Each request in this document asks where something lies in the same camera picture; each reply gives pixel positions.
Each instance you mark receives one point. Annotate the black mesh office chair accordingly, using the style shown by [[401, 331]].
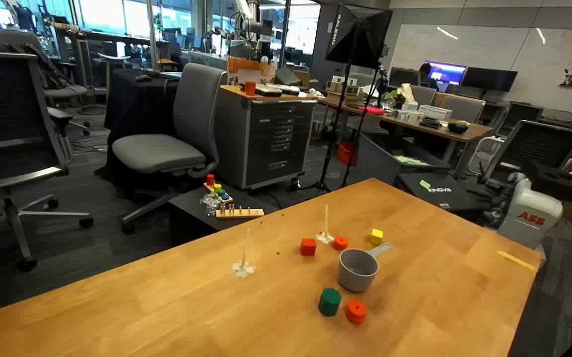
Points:
[[28, 149]]

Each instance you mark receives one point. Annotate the grey office chair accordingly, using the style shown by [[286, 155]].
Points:
[[189, 151]]

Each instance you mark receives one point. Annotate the colourful wooden stacking toy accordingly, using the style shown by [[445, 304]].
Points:
[[216, 189]]

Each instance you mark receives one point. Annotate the lit computer monitor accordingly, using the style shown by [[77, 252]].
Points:
[[449, 74]]

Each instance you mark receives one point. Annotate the small orange round block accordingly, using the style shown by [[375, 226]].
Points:
[[340, 242]]

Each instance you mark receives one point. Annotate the red-orange cube block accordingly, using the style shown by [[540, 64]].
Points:
[[308, 246]]

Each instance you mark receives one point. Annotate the grey drawer cabinet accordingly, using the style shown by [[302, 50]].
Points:
[[260, 139]]

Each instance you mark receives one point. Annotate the white ABB robot base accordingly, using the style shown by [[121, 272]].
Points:
[[530, 212]]

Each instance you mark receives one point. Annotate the green octagonal block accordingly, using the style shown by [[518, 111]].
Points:
[[328, 302]]

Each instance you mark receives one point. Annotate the orange round block with hole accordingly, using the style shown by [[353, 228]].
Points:
[[355, 312]]

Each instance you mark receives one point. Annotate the black low side table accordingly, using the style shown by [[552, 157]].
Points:
[[197, 212]]

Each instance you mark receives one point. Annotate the yellow cube block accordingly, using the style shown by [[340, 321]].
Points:
[[375, 236]]

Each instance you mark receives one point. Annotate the grey plastic pot with handle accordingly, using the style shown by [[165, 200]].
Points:
[[355, 268]]

